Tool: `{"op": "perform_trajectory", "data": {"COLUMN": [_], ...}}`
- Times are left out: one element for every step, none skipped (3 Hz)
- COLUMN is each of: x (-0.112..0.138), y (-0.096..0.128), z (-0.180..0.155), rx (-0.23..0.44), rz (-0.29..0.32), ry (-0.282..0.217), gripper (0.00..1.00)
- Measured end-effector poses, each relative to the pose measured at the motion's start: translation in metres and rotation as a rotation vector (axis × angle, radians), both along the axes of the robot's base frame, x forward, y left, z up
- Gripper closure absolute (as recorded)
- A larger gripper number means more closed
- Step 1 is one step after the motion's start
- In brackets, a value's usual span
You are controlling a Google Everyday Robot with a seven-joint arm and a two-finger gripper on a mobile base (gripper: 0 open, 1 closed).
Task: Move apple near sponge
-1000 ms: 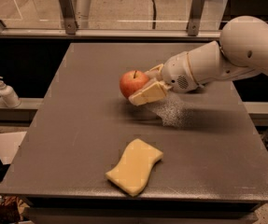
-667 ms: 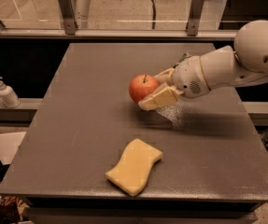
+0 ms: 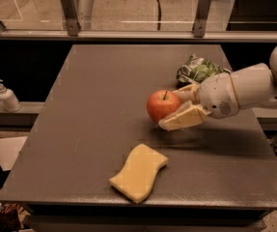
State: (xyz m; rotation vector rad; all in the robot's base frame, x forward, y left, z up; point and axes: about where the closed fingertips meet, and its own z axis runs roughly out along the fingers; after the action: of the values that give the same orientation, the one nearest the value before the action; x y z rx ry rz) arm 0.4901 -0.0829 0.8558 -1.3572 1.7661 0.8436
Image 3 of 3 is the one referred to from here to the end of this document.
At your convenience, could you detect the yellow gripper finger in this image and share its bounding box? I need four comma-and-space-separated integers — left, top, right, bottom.
158, 101, 210, 131
174, 84, 199, 103

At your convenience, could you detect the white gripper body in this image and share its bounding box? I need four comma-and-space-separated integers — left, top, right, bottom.
198, 72, 239, 119

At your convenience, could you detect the red apple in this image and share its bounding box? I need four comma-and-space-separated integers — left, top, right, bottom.
147, 90, 180, 123

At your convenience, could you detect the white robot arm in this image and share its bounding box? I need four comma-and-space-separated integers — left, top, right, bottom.
158, 46, 277, 131

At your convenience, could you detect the yellow sponge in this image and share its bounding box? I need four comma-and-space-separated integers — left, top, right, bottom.
109, 144, 169, 204

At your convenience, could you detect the green chip bag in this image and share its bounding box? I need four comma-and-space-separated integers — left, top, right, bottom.
176, 54, 231, 84

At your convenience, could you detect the white pipe behind glass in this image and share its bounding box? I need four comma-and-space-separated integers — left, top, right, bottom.
50, 0, 96, 30

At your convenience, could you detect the white pump bottle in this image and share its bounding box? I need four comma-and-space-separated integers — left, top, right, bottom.
0, 79, 21, 112

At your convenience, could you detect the grey metal bracket right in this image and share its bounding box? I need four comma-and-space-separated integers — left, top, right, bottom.
193, 0, 211, 38

